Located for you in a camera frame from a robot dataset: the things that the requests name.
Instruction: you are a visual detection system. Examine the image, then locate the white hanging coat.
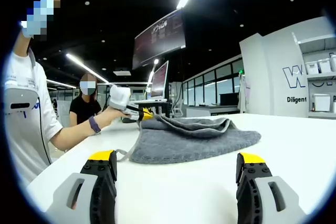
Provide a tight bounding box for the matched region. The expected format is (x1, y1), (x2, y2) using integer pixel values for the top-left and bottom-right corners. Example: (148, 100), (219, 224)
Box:
(237, 73), (251, 114)

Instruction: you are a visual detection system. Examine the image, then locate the person in white shirt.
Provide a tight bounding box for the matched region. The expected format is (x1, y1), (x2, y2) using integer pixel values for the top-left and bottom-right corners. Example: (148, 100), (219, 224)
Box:
(4, 48), (64, 184)

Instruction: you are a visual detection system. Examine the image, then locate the large overhead screen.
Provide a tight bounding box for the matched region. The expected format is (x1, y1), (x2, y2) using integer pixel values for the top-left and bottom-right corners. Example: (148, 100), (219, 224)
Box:
(132, 7), (187, 70)

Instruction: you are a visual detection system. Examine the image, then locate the grey towel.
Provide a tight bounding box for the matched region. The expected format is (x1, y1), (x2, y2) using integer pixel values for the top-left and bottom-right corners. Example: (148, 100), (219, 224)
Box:
(115, 113), (263, 165)

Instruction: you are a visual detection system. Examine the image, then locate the white chest device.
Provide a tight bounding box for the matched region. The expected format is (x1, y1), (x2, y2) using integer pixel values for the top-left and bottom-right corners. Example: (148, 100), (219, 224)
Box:
(4, 48), (40, 119)

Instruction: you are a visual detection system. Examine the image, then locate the black device cable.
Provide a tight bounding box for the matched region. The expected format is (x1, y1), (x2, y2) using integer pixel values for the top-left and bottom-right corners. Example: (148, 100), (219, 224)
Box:
(38, 98), (52, 166)

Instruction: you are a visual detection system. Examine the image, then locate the purple wristband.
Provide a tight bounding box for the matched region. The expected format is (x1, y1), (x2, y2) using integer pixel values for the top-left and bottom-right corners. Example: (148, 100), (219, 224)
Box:
(88, 115), (102, 134)

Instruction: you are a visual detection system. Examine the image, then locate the person's left hand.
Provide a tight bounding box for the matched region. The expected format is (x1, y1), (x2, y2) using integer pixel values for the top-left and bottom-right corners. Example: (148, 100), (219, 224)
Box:
(101, 108), (132, 126)

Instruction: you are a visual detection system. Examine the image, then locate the row of white storage boxes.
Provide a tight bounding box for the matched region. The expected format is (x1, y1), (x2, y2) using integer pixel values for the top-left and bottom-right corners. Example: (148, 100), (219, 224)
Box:
(304, 52), (336, 112)

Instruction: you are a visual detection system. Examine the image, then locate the grey metal shelf rack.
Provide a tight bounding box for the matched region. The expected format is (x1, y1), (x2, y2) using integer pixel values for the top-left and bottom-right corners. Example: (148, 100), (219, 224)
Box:
(291, 31), (336, 120)

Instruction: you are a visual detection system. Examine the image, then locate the dark monitor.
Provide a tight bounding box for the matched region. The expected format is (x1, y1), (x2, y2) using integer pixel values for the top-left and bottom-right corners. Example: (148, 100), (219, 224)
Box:
(219, 93), (239, 106)

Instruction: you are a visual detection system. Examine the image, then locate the monitor with pink screen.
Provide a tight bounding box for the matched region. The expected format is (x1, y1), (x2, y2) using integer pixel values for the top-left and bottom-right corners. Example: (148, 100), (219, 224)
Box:
(149, 60), (170, 100)

